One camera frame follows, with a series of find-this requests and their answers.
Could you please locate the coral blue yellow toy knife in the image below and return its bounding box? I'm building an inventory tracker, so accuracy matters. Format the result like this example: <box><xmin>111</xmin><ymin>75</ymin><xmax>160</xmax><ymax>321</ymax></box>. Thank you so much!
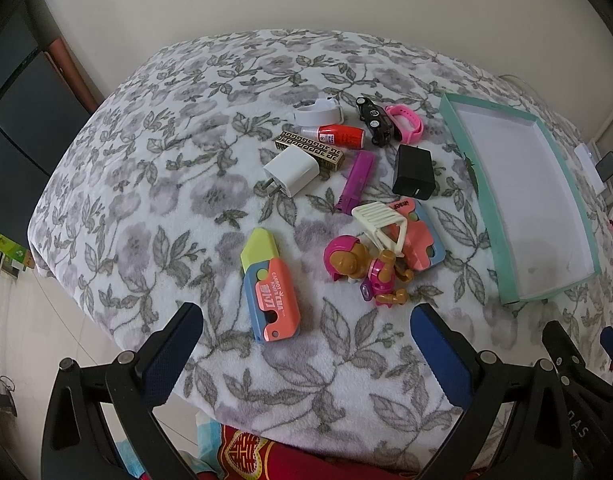
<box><xmin>240</xmin><ymin>228</ymin><xmax>301</xmax><ymax>344</ymax></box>

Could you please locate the cream plastic toy chair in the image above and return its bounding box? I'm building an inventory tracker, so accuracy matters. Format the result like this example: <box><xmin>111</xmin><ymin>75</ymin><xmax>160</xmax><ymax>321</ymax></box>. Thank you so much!
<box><xmin>352</xmin><ymin>202</ymin><xmax>407</xmax><ymax>257</ymax></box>

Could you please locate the pink brown dog figure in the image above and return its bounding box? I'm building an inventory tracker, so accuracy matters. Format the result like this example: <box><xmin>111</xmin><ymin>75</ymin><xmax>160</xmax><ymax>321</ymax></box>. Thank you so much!
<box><xmin>323</xmin><ymin>235</ymin><xmax>413</xmax><ymax>308</ymax></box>

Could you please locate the black wall charger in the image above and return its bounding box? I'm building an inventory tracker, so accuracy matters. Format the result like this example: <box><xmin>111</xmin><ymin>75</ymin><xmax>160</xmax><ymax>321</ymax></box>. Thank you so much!
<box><xmin>392</xmin><ymin>144</ymin><xmax>435</xmax><ymax>200</ymax></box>

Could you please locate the white wall charger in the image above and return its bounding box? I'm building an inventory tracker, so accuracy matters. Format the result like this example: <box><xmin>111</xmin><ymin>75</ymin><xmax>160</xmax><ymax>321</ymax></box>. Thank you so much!
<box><xmin>262</xmin><ymin>145</ymin><xmax>319</xmax><ymax>197</ymax></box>

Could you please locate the purple lighter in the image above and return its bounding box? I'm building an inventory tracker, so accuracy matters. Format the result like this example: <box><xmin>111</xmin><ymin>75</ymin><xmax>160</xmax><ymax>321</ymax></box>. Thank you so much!
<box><xmin>335</xmin><ymin>151</ymin><xmax>376</xmax><ymax>214</ymax></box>

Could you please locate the gold patterned lighter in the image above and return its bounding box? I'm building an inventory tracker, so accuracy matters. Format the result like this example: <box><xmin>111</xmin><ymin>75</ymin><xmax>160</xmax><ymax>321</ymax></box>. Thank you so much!
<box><xmin>274</xmin><ymin>131</ymin><xmax>344</xmax><ymax>171</ymax></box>

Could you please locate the black toy car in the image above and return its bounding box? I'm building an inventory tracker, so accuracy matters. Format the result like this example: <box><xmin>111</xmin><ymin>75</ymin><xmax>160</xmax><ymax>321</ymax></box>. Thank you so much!
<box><xmin>355</xmin><ymin>96</ymin><xmax>395</xmax><ymax>148</ymax></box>

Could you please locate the red embroidered cloth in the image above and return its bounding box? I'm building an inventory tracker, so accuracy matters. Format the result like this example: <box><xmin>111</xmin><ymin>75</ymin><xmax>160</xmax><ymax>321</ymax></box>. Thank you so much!
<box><xmin>194</xmin><ymin>413</ymin><xmax>416</xmax><ymax>480</ymax></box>

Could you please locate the teal white shallow box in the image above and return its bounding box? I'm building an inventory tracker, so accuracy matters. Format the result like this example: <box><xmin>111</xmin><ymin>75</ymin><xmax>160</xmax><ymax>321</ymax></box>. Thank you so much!
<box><xmin>440</xmin><ymin>93</ymin><xmax>600</xmax><ymax>304</ymax></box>

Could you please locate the floral fleece blanket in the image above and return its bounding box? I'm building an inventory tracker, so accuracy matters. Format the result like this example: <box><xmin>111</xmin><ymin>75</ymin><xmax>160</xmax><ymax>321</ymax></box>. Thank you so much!
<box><xmin>28</xmin><ymin>29</ymin><xmax>613</xmax><ymax>471</ymax></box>

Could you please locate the dark cabinet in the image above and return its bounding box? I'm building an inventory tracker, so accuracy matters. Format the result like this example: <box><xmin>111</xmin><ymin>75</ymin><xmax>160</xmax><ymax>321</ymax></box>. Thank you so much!
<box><xmin>0</xmin><ymin>0</ymin><xmax>99</xmax><ymax>247</ymax></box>

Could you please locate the pink smart watch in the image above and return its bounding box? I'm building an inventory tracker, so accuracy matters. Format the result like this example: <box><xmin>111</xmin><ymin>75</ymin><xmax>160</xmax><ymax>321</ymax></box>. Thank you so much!
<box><xmin>385</xmin><ymin>104</ymin><xmax>425</xmax><ymax>145</ymax></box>

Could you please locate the red white glue bottle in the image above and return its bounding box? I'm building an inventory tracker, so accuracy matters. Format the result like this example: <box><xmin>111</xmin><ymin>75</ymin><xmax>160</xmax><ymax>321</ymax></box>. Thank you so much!
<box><xmin>300</xmin><ymin>125</ymin><xmax>364</xmax><ymax>150</ymax></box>

